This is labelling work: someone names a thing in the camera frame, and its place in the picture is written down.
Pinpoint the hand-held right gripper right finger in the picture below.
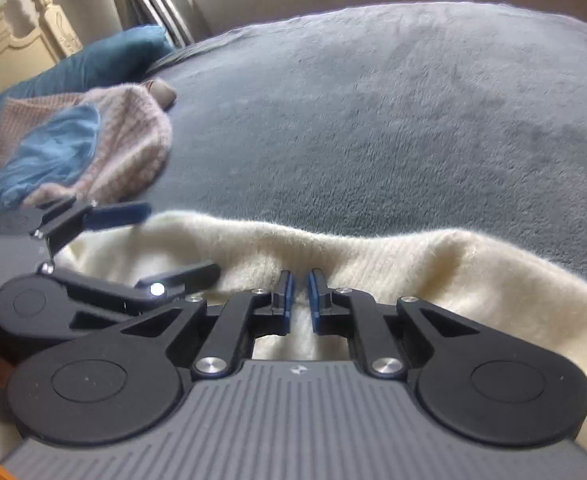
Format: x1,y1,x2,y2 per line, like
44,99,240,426
307,268,479,378

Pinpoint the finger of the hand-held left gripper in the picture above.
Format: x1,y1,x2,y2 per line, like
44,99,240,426
38,261,223,332
38,199,153,256

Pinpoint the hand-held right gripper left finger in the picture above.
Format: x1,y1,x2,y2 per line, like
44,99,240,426
121,269,294,380

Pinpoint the cream fluffy sweater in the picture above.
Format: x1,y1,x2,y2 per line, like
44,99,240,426
54,210,587,466

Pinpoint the pink knit sweater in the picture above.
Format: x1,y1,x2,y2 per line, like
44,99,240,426
0,77,177,211

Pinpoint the cream carved headboard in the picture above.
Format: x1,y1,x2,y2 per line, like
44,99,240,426
0,0,83,111

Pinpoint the grey curtain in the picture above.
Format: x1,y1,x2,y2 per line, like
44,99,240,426
101,0,197,48

